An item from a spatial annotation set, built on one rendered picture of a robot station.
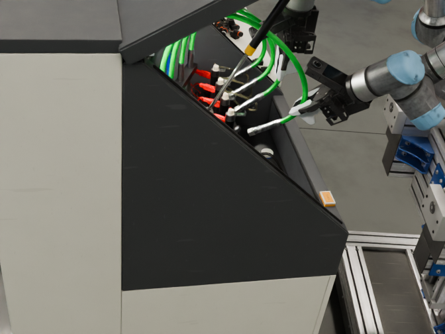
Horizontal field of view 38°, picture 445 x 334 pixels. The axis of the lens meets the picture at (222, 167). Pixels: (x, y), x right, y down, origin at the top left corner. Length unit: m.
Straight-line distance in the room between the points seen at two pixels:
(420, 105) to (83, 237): 0.82
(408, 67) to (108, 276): 0.86
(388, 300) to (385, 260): 0.22
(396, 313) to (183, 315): 1.04
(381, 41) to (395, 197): 1.79
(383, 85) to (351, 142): 2.26
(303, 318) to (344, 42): 3.16
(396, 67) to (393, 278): 1.39
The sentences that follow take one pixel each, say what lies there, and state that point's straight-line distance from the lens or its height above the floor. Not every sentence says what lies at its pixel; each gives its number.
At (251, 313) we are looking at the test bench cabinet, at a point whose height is 0.66.
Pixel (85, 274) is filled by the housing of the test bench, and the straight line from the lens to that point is 1.62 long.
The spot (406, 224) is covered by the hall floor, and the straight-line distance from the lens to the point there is 3.28.
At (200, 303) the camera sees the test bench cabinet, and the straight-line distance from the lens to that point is 1.75.
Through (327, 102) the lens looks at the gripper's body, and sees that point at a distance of 1.56.
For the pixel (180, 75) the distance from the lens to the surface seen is 1.87.
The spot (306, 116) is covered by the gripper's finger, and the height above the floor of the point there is 1.20.
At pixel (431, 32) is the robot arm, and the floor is 1.22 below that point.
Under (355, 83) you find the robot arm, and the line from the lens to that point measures 1.50.
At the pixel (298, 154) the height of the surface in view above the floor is 0.95.
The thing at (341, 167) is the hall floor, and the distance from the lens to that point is 3.50.
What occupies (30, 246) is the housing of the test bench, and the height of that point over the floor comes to 0.97.
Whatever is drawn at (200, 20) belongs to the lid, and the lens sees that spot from 1.20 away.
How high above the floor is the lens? 2.07
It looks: 38 degrees down
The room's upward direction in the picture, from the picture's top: 7 degrees clockwise
